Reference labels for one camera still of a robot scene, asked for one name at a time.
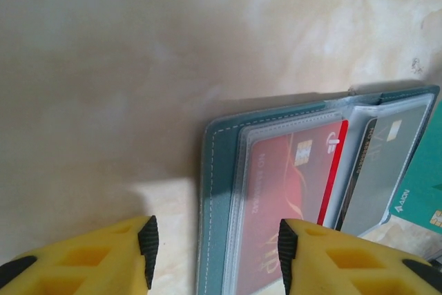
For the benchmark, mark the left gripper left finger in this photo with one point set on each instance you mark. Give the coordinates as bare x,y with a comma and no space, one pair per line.
86,260

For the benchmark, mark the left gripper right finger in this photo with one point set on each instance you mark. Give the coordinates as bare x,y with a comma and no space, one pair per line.
345,267

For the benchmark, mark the black VIP card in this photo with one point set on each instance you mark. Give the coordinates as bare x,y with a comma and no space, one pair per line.
376,170

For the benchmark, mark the red VIP card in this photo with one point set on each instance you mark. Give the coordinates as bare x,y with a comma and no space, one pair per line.
273,184

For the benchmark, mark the green AION card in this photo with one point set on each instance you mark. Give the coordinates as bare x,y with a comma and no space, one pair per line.
424,177

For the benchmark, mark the teal leather card holder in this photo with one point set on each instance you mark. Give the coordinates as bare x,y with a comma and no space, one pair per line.
221,177

